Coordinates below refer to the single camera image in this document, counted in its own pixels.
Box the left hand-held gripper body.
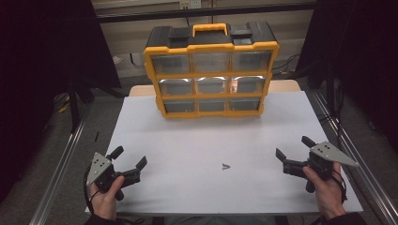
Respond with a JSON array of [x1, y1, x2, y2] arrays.
[[86, 152, 142, 202]]

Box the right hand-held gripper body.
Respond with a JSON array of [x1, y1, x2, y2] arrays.
[[283, 141, 360, 194]]

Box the clear plastic drawer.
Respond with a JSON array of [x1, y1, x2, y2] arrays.
[[232, 51, 272, 72]]

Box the yellow and black organizer cabinet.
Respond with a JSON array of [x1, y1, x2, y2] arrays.
[[143, 22, 281, 119]]

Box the person's left hand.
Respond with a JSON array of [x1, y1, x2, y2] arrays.
[[88, 175, 126, 221]]

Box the person's right hand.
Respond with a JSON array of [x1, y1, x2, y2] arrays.
[[302, 162, 346, 220]]

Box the black stand leg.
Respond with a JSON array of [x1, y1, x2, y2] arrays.
[[66, 86, 96, 134]]

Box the light wooden table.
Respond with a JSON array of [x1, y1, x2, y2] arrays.
[[129, 79, 302, 98]]

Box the white board sheet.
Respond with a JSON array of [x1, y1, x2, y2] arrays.
[[84, 90, 364, 217]]

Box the set of clear organizer drawers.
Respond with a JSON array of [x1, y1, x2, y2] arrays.
[[149, 51, 267, 113]]

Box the black desk edge bar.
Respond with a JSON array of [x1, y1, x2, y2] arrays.
[[94, 2, 317, 24]]

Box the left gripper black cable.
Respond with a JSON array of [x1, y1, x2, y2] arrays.
[[83, 167, 101, 217]]

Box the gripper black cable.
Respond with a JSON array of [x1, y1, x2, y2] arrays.
[[83, 167, 101, 217], [330, 172, 349, 204]]

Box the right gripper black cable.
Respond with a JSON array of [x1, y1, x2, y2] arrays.
[[330, 172, 349, 204]]

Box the aluminium rail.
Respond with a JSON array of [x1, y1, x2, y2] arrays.
[[312, 91, 398, 225], [28, 104, 92, 225]]

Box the yellow floor cable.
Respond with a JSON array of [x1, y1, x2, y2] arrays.
[[56, 93, 71, 114]]

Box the black floor cables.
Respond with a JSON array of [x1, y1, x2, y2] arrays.
[[271, 53, 302, 77]]

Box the white wall outlet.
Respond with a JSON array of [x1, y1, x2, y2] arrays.
[[179, 0, 203, 10]]

